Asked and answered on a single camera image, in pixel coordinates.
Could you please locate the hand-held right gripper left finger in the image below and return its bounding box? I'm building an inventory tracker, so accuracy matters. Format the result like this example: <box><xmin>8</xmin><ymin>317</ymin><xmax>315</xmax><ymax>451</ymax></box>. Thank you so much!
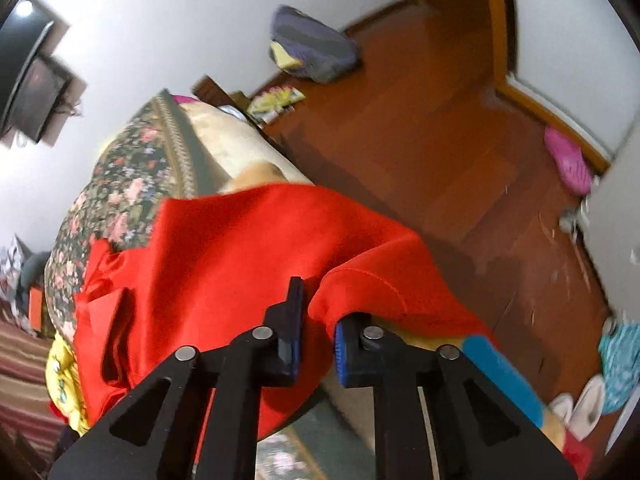
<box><xmin>47</xmin><ymin>276</ymin><xmax>306</xmax><ymax>480</ymax></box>

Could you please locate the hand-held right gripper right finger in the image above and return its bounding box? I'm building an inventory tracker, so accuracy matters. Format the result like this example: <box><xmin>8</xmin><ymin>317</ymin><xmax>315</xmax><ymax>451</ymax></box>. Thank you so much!
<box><xmin>334</xmin><ymin>312</ymin><xmax>581</xmax><ymax>480</ymax></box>

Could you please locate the red garment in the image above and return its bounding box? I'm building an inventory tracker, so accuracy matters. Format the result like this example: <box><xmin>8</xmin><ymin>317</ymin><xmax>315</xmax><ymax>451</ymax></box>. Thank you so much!
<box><xmin>74</xmin><ymin>183</ymin><xmax>501</xmax><ymax>463</ymax></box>

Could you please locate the white slipper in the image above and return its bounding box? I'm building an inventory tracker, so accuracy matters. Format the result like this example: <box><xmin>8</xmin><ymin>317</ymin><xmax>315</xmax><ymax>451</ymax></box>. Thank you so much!
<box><xmin>570</xmin><ymin>375</ymin><xmax>607</xmax><ymax>442</ymax></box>
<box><xmin>548</xmin><ymin>392</ymin><xmax>576</xmax><ymax>429</ymax></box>

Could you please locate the yellow printed blanket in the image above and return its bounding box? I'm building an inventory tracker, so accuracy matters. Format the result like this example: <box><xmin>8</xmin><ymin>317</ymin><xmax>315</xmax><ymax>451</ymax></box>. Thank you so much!
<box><xmin>45</xmin><ymin>337</ymin><xmax>92</xmax><ymax>436</ymax></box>

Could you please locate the floral bedspread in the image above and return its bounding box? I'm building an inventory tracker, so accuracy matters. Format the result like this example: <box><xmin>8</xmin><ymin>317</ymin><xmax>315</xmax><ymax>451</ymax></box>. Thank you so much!
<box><xmin>44</xmin><ymin>89</ymin><xmax>376</xmax><ymax>480</ymax></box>

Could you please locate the colourful printed packet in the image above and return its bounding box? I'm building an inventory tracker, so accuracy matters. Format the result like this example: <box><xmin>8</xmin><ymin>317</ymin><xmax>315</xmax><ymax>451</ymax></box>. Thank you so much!
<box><xmin>248</xmin><ymin>86</ymin><xmax>306</xmax><ymax>124</ymax></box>

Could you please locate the orange box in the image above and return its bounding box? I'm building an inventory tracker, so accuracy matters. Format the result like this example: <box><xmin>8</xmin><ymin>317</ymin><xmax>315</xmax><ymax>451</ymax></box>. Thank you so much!
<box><xmin>27</xmin><ymin>286</ymin><xmax>46</xmax><ymax>334</ymax></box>

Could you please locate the wooden nightstand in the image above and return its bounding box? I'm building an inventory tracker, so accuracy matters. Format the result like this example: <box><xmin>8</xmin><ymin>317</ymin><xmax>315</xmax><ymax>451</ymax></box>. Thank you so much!
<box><xmin>192</xmin><ymin>75</ymin><xmax>251</xmax><ymax>111</ymax></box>

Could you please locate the grey cloth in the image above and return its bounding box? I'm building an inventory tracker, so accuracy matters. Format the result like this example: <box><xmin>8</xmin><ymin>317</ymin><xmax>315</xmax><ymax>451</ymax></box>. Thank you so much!
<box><xmin>20</xmin><ymin>251</ymin><xmax>51</xmax><ymax>287</ymax></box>

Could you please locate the striped rug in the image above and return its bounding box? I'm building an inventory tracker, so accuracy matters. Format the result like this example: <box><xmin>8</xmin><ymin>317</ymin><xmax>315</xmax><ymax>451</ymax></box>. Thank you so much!
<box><xmin>0</xmin><ymin>317</ymin><xmax>69</xmax><ymax>467</ymax></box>

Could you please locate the teal patterned cloth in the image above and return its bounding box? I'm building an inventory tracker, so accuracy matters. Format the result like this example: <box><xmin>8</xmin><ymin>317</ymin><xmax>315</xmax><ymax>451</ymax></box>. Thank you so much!
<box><xmin>597</xmin><ymin>322</ymin><xmax>640</xmax><ymax>414</ymax></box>

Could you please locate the pink slipper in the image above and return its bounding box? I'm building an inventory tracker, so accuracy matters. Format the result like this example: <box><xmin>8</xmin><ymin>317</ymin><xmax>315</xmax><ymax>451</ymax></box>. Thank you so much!
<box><xmin>543</xmin><ymin>126</ymin><xmax>594</xmax><ymax>196</ymax></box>

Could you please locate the grey purple bag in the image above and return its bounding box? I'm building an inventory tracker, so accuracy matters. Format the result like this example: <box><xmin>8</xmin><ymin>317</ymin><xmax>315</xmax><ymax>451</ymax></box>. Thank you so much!
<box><xmin>269</xmin><ymin>5</ymin><xmax>362</xmax><ymax>85</ymax></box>

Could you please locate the white cabinet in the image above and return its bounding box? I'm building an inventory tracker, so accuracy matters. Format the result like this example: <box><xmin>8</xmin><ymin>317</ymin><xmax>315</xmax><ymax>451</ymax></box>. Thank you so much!
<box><xmin>581</xmin><ymin>110</ymin><xmax>640</xmax><ymax>322</ymax></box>

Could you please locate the black wall television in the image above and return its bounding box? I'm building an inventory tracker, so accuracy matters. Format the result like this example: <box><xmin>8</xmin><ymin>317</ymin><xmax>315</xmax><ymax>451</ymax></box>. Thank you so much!
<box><xmin>4</xmin><ymin>55</ymin><xmax>77</xmax><ymax>144</ymax></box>

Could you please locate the wooden door frame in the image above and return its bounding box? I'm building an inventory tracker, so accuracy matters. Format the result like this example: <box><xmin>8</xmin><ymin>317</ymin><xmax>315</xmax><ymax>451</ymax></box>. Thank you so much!
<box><xmin>479</xmin><ymin>0</ymin><xmax>614</xmax><ymax>174</ymax></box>

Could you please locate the black wall panel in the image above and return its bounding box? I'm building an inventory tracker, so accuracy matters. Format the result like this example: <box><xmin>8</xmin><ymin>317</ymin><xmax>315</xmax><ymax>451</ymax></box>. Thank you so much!
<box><xmin>0</xmin><ymin>0</ymin><xmax>56</xmax><ymax>117</ymax></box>

